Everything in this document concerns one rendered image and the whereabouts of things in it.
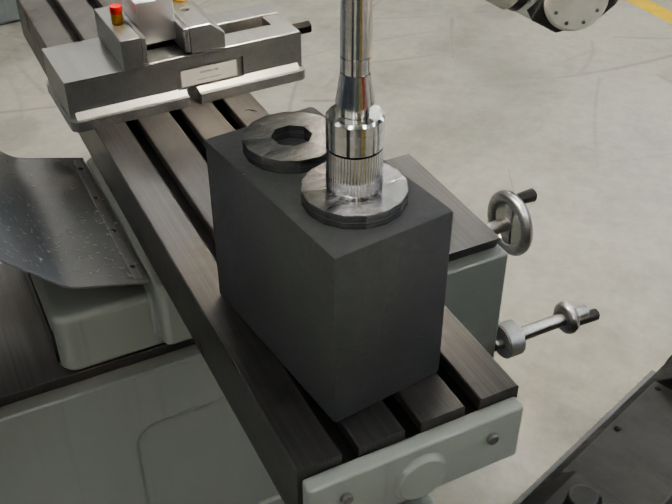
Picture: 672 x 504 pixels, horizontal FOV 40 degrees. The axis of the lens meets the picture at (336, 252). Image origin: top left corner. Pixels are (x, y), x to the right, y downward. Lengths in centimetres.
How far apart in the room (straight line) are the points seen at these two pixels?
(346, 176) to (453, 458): 29
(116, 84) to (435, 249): 64
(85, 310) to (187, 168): 22
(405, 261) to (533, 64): 294
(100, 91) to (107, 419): 43
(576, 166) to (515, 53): 83
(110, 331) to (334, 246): 51
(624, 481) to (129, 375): 66
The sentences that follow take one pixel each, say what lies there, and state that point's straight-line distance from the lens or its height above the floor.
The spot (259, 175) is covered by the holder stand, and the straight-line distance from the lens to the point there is 81.
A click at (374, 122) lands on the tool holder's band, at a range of 72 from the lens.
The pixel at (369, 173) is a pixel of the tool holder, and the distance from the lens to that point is 74.
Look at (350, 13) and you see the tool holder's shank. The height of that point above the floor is 129.
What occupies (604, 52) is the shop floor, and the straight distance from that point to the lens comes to 384.
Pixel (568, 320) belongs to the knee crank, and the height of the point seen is 53.
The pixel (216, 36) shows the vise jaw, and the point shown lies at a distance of 131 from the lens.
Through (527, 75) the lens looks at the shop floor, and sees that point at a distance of 359.
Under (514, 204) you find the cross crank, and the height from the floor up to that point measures 69.
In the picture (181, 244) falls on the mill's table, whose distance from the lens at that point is 105.
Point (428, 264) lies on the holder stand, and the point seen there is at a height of 108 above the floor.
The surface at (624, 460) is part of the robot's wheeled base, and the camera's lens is 133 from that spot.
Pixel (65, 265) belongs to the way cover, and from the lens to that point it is 114.
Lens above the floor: 156
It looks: 37 degrees down
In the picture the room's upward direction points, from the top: straight up
